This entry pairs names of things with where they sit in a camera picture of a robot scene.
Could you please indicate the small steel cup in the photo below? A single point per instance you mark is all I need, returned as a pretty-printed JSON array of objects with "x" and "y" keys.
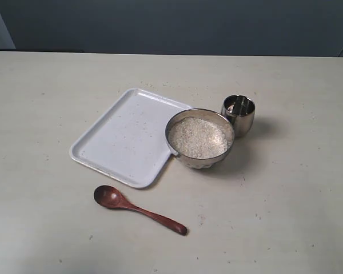
[{"x": 239, "y": 110}]

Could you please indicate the dark red wooden spoon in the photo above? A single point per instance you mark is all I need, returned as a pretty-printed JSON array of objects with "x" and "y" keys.
[{"x": 111, "y": 198}]

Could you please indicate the steel bowl of rice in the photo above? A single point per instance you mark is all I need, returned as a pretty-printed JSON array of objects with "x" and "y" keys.
[{"x": 199, "y": 138}]

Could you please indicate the white rectangular plastic tray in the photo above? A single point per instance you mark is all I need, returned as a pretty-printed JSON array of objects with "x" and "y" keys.
[{"x": 127, "y": 143}]

